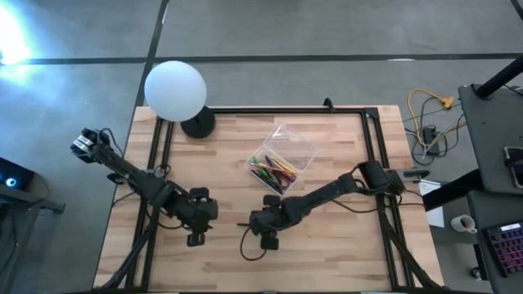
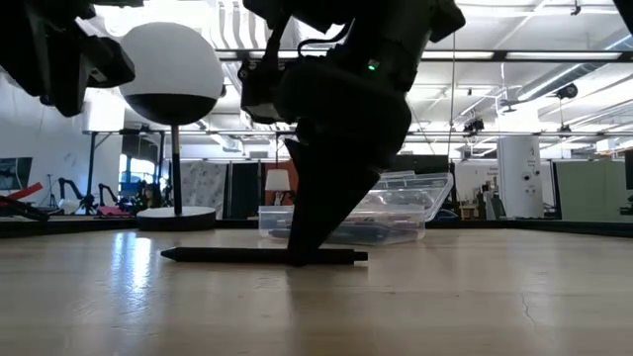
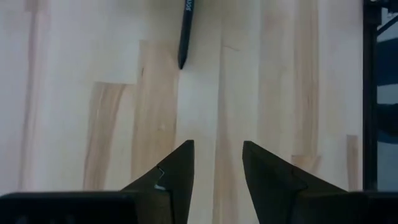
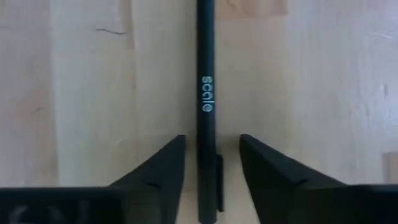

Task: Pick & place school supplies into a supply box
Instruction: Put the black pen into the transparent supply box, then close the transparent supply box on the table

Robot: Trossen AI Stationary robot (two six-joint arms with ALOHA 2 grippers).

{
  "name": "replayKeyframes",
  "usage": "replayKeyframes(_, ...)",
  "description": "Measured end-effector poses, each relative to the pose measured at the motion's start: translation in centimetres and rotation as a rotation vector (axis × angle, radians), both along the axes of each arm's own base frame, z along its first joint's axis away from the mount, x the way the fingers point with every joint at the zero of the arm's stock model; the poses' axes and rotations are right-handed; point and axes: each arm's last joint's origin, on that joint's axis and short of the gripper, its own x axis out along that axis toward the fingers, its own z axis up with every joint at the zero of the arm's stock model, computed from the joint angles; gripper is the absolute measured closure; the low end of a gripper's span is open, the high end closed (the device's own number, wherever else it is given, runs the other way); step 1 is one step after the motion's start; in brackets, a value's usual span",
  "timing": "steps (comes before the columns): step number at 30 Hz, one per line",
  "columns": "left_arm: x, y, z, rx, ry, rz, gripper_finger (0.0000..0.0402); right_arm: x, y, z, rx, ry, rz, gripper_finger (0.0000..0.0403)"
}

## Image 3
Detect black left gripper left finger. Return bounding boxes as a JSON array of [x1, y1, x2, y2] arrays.
[[121, 139, 195, 224]]

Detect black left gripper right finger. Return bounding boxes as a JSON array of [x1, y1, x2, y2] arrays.
[[242, 140, 346, 224]]

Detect black pen with white print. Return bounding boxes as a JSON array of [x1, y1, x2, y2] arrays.
[[177, 0, 196, 70]]

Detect black metal table frame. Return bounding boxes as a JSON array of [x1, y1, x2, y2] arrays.
[[362, 0, 398, 192]]

